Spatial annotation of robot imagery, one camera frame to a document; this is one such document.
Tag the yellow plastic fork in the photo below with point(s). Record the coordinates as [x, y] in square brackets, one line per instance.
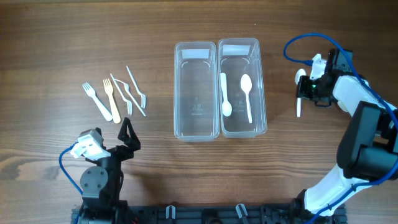
[114, 109]

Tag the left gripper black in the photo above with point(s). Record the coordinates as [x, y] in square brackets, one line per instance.
[132, 142]

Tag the clear plastic container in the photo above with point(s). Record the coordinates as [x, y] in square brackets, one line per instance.
[243, 104]
[196, 112]

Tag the clear plastic container left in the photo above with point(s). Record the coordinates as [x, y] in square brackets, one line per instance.
[196, 112]

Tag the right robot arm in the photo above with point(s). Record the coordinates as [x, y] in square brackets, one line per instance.
[368, 149]

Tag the white plastic spoon large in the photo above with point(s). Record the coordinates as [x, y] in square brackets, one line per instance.
[300, 73]

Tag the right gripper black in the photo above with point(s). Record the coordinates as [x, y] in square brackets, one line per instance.
[301, 91]

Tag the thin white fork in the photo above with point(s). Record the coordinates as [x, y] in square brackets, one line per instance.
[129, 103]
[143, 96]
[127, 89]

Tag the short white plastic spoon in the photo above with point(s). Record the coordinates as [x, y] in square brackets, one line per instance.
[226, 105]

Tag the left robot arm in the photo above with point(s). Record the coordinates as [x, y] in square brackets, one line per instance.
[101, 184]

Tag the clear plastic container right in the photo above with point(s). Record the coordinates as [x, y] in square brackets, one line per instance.
[243, 104]

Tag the white plastic fork wide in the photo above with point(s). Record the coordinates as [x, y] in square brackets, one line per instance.
[90, 91]

